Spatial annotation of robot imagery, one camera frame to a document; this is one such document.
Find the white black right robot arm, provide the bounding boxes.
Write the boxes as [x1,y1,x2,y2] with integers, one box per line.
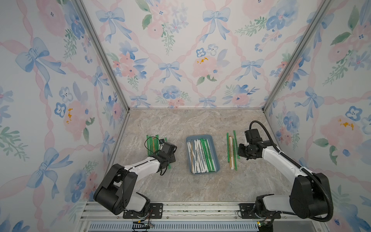
[238,141,334,222]

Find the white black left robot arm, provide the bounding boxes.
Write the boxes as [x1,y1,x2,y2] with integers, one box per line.
[93,142,177,218]

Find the green straws pile right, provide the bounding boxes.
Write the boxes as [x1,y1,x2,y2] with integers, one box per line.
[227,132,231,163]

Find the blue plastic storage tray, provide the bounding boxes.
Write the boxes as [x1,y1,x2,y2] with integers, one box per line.
[186,134,220,175]

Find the green straw right pile edge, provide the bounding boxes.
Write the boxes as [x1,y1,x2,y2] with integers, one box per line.
[232,130,239,171]

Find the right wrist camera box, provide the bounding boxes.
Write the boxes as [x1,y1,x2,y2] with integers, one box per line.
[244,129,262,144]

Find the thin black left cable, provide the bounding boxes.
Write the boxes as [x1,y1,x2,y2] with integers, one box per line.
[144,136,166,156]

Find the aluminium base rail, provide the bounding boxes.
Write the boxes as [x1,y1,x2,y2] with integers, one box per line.
[73,200,329,232]

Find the black corrugated cable conduit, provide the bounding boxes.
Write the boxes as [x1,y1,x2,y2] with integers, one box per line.
[249,120,334,222]

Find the aluminium frame post left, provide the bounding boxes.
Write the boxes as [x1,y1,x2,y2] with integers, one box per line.
[72,0,130,113]

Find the aluminium frame post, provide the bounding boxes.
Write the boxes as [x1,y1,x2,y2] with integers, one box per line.
[262,0,333,113]
[72,0,130,113]

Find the aluminium frame post right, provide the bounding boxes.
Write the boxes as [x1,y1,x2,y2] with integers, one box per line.
[262,0,333,113]

